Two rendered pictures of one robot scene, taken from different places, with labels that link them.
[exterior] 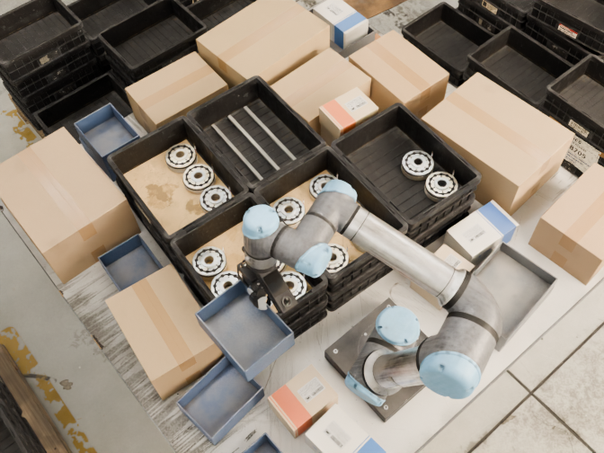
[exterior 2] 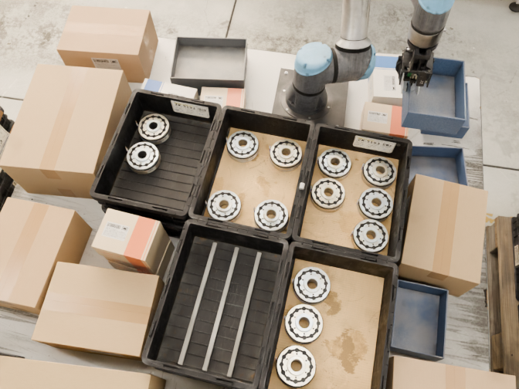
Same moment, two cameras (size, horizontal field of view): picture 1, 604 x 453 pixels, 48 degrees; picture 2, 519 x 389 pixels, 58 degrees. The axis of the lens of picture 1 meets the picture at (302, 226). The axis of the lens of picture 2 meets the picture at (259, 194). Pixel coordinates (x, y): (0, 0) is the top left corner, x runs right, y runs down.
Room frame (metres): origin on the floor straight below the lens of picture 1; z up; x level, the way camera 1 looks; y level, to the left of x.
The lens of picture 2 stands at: (1.59, 0.42, 2.15)
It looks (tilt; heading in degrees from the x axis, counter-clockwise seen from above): 65 degrees down; 228
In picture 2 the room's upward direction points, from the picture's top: 1 degrees counter-clockwise
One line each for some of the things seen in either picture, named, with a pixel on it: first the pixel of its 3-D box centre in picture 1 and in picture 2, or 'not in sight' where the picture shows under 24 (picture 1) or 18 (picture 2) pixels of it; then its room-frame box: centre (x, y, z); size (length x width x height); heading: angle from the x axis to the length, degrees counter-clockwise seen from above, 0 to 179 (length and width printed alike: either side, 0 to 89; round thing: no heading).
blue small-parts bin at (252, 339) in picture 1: (244, 328); (432, 93); (0.70, 0.15, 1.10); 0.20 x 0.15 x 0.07; 37
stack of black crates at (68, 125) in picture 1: (95, 127); not in sight; (2.14, 0.92, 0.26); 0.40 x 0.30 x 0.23; 127
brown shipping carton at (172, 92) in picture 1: (180, 102); not in sight; (1.77, 0.42, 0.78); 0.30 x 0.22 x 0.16; 124
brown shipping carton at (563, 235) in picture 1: (590, 223); (110, 45); (1.14, -0.92, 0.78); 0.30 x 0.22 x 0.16; 131
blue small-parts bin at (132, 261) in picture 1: (135, 271); (416, 319); (1.09, 0.54, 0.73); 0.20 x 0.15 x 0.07; 34
